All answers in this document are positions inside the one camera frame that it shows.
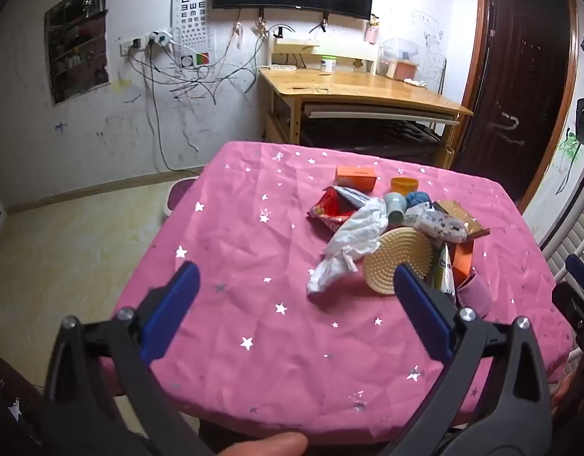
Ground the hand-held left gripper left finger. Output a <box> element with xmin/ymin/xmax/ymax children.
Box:
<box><xmin>42</xmin><ymin>261</ymin><xmax>212</xmax><ymax>456</ymax></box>

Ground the wooden desk shelf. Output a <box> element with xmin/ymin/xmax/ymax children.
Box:
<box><xmin>272</xmin><ymin>38</ymin><xmax>321</xmax><ymax>68</ymax></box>

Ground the clear plastic box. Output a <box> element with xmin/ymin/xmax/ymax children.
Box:
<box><xmin>378</xmin><ymin>37</ymin><xmax>421</xmax><ymax>65</ymax></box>

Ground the white wall power strip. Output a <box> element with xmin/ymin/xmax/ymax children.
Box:
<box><xmin>120</xmin><ymin>35</ymin><xmax>148</xmax><ymax>56</ymax></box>

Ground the bundle of wall cables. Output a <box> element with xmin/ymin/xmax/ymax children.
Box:
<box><xmin>125</xmin><ymin>21</ymin><xmax>283</xmax><ymax>174</ymax></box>

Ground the pale desk backboard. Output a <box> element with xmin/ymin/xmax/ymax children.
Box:
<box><xmin>321</xmin><ymin>54</ymin><xmax>379</xmax><ymax>75</ymax></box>

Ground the salmon storage box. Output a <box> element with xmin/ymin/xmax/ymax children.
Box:
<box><xmin>388</xmin><ymin>60</ymin><xmax>419</xmax><ymax>81</ymax></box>

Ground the small orange box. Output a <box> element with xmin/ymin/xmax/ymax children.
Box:
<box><xmin>335</xmin><ymin>166</ymin><xmax>379</xmax><ymax>192</ymax></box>

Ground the grey-blue cup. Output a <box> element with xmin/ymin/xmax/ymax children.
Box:
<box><xmin>384</xmin><ymin>192</ymin><xmax>408</xmax><ymax>227</ymax></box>

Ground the yellow-orange cup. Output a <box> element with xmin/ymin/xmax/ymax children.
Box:
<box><xmin>390</xmin><ymin>177</ymin><xmax>419</xmax><ymax>196</ymax></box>

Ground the green and white packet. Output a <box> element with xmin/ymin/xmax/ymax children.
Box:
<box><xmin>431</xmin><ymin>242</ymin><xmax>458</xmax><ymax>295</ymax></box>

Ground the pink star-print tablecloth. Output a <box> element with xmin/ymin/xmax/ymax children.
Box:
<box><xmin>109</xmin><ymin>140</ymin><xmax>573</xmax><ymax>445</ymax></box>

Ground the wall niche with shelves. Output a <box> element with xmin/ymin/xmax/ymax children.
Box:
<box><xmin>44</xmin><ymin>0</ymin><xmax>110</xmax><ymax>105</ymax></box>

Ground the long orange box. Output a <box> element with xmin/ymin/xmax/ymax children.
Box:
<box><xmin>451</xmin><ymin>236</ymin><xmax>476</xmax><ymax>288</ymax></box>

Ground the purple stool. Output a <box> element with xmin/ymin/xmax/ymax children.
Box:
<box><xmin>165</xmin><ymin>177</ymin><xmax>198</xmax><ymax>217</ymax></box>

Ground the person's left hand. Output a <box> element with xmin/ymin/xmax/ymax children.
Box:
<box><xmin>215</xmin><ymin>431</ymin><xmax>310</xmax><ymax>456</ymax></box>

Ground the red snack packet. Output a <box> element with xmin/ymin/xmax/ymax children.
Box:
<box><xmin>307</xmin><ymin>186</ymin><xmax>369</xmax><ymax>234</ymax></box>

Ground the round beige brush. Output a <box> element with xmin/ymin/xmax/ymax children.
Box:
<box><xmin>362</xmin><ymin>226</ymin><xmax>436</xmax><ymax>298</ymax></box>

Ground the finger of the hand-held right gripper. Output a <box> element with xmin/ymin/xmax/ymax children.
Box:
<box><xmin>565</xmin><ymin>253</ymin><xmax>584</xmax><ymax>295</ymax></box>
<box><xmin>551</xmin><ymin>281</ymin><xmax>584</xmax><ymax>345</ymax></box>

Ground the white plastic bag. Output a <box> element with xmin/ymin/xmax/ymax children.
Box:
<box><xmin>306</xmin><ymin>197</ymin><xmax>392</xmax><ymax>295</ymax></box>

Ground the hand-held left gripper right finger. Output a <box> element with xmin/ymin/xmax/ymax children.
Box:
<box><xmin>382</xmin><ymin>262</ymin><xmax>554</xmax><ymax>456</ymax></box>

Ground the wooden desk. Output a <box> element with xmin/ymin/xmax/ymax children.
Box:
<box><xmin>258</xmin><ymin>65</ymin><xmax>473</xmax><ymax>169</ymax></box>

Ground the printed white tissue pack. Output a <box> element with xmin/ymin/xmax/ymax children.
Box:
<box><xmin>405</xmin><ymin>208</ymin><xmax>468</xmax><ymax>244</ymax></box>

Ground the brown cardboard box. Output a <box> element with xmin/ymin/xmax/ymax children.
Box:
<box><xmin>433</xmin><ymin>199</ymin><xmax>491</xmax><ymax>239</ymax></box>

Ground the white louvered door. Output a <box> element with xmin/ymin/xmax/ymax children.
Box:
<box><xmin>539</xmin><ymin>161</ymin><xmax>584</xmax><ymax>290</ymax></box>

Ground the dark brown door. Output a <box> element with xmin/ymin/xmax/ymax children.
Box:
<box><xmin>450</xmin><ymin>0</ymin><xmax>580</xmax><ymax>212</ymax></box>
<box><xmin>458</xmin><ymin>0</ymin><xmax>572</xmax><ymax>200</ymax></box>

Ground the eye chart poster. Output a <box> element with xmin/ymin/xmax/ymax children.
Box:
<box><xmin>171</xmin><ymin>0</ymin><xmax>212</xmax><ymax>70</ymax></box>

